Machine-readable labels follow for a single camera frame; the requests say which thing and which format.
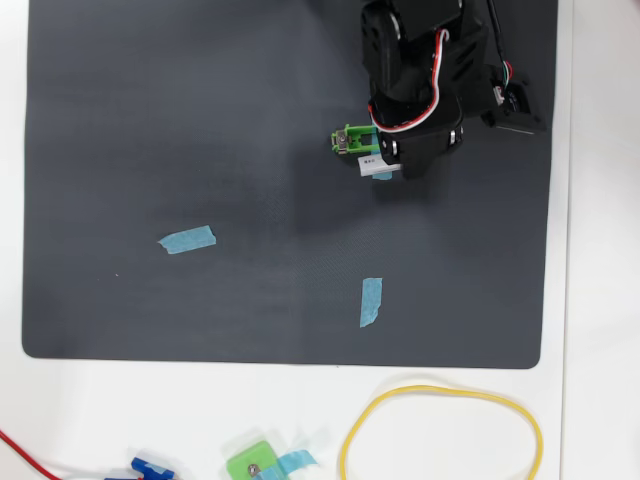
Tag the blue tape on green block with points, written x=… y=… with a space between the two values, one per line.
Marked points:
x=297 y=459

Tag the blue tape strip pointed end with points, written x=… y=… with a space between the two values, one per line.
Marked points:
x=190 y=239

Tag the white cylindrical battery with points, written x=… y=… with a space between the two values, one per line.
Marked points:
x=372 y=167

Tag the green block with screw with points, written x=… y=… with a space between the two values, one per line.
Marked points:
x=245 y=457

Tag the dark grey textured mat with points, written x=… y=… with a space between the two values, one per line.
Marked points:
x=150 y=150

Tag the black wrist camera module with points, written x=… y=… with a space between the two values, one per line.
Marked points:
x=520 y=107

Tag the blue connector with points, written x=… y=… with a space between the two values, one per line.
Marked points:
x=142 y=466

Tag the green battery holder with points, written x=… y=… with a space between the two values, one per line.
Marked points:
x=357 y=132

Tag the yellow rubber band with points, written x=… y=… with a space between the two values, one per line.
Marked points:
x=425 y=386

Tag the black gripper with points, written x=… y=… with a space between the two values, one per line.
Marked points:
x=424 y=150

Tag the long blue tape strip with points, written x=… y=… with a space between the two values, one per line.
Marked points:
x=382 y=175

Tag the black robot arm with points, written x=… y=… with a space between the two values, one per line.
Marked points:
x=390 y=50

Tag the blue tape strip slanted end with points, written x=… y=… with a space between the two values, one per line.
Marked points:
x=371 y=300

